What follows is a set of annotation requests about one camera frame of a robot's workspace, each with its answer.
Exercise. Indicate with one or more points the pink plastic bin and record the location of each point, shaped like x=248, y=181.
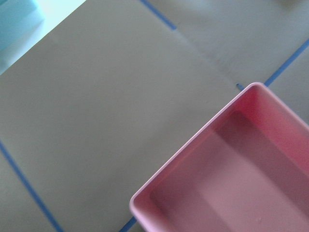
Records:
x=246, y=170

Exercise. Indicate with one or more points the teal storage box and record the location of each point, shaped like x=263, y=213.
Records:
x=18, y=21

